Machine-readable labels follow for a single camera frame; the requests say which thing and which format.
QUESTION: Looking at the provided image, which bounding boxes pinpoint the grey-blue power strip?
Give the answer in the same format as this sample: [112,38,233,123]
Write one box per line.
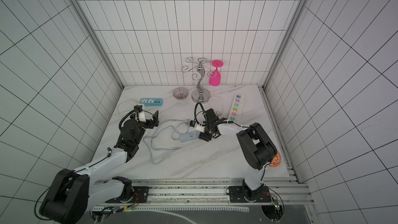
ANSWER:
[179,131,201,143]

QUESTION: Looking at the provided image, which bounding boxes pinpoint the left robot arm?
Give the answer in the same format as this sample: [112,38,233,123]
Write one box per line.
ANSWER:
[34,105,159,224]

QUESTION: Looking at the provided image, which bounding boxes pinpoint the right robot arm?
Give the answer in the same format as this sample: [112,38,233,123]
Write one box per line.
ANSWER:
[189,102,278,203]

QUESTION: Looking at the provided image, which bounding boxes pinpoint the teal power strip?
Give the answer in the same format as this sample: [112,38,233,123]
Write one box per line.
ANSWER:
[140,98,163,107]

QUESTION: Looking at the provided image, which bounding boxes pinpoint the white multicolour power strip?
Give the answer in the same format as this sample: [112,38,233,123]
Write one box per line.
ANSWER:
[228,93,246,123]

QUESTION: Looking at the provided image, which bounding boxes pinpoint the chrome wine glass rack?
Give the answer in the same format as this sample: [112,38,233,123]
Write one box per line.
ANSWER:
[181,57,216,103]

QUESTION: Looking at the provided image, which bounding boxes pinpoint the small clear glass bowl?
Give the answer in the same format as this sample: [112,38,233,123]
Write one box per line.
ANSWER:
[173,87,189,100]

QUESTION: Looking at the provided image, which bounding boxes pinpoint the pink wine glass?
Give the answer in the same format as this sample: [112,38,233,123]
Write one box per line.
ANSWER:
[209,60,224,87]

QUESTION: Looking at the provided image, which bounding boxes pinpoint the orange round sticker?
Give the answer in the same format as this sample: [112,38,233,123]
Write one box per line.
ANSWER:
[268,152,283,168]

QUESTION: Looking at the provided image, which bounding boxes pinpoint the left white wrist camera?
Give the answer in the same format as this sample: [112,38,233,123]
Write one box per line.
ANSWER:
[138,111,146,123]

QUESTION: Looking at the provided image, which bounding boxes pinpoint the cream cord of teal strip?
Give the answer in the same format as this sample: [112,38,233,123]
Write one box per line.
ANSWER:
[116,99,156,122]

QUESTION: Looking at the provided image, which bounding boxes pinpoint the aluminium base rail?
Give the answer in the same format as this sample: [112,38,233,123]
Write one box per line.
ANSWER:
[89,178,315,210]

